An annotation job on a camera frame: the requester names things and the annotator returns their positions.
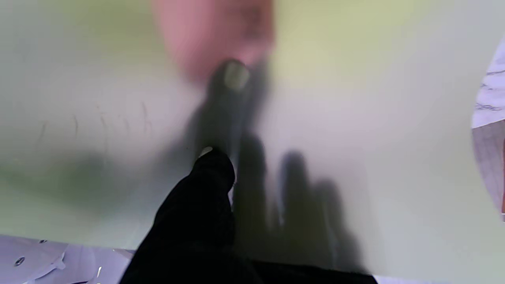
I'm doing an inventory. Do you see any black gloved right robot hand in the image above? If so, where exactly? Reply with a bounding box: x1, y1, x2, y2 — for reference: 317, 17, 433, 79
189, 58, 273, 166

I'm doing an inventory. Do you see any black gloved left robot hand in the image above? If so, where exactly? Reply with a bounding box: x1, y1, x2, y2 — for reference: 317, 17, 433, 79
118, 132, 379, 284

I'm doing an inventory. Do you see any pink paper receipt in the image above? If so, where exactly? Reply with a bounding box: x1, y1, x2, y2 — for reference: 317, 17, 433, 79
153, 0, 277, 84

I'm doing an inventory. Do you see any yellow-green translucent file folder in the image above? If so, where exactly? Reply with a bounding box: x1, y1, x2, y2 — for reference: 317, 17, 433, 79
0, 0, 505, 284

